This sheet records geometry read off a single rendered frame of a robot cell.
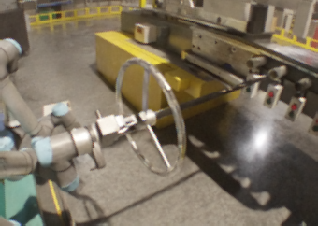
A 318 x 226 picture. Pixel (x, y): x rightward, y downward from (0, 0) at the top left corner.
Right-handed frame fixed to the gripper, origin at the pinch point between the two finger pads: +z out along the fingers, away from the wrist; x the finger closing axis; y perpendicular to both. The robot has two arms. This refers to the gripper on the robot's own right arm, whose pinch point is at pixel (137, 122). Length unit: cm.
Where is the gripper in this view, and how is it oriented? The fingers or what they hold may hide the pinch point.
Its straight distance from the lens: 66.1
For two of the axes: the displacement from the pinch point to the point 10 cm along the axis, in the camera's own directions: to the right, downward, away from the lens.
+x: -3.5, 4.6, 8.2
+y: -4.5, -8.5, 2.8
